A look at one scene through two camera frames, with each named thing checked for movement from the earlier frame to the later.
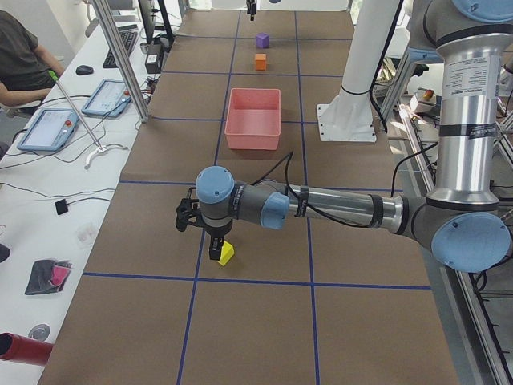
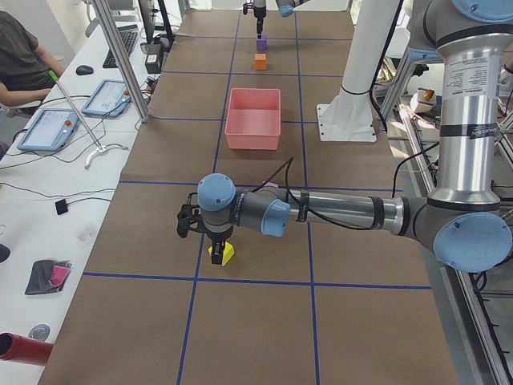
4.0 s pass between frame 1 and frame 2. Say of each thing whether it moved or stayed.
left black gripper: stayed
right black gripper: moved
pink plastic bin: stayed
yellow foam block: stayed
